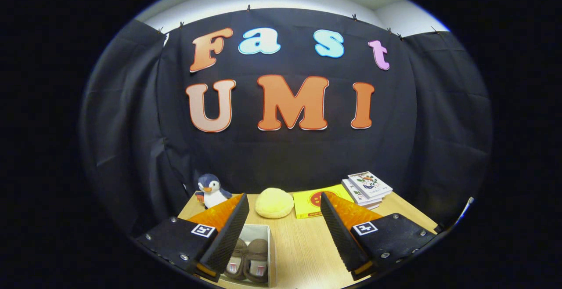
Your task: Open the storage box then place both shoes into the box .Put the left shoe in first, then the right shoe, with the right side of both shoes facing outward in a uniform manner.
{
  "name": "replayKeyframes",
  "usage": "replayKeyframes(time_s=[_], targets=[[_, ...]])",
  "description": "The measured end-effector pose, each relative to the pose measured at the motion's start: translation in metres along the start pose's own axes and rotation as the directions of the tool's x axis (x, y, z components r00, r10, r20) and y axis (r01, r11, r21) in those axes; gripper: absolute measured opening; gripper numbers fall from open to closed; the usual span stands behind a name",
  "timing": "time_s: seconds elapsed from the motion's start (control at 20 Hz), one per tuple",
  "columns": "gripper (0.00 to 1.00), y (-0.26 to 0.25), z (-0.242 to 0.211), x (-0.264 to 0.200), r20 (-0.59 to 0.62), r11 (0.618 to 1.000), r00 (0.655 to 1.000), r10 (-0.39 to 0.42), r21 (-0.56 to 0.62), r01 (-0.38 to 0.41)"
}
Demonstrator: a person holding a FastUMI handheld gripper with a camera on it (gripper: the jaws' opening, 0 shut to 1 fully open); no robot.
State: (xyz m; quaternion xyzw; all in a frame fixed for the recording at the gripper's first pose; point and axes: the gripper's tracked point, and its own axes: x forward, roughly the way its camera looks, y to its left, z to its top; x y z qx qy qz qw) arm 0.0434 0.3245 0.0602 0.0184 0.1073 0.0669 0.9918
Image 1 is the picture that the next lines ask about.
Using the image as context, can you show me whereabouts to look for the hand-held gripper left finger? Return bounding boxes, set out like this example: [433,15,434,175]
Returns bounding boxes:
[135,192,251,283]

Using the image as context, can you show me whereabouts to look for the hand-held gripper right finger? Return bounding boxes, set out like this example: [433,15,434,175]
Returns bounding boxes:
[320,191,440,282]

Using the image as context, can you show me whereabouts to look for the brown shoe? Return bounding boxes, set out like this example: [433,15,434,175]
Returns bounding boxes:
[244,238,269,283]
[224,238,247,280]

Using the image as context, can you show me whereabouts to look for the brown fabric storage box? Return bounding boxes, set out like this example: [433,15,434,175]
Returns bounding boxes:
[220,224,277,289]

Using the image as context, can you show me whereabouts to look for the penguin plush toy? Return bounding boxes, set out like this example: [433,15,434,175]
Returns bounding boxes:
[195,173,232,209]

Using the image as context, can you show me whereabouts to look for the yellow book red circle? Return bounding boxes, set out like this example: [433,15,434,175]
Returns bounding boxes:
[293,184,354,219]

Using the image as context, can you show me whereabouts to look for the yellow round plush cushion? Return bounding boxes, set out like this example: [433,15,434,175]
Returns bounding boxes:
[255,188,295,219]

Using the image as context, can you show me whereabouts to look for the white bird-print book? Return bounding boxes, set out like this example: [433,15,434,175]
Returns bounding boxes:
[348,171,393,199]

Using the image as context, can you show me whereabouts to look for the row of small cloth clips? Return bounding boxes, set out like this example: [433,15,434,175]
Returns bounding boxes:
[157,4,440,39]

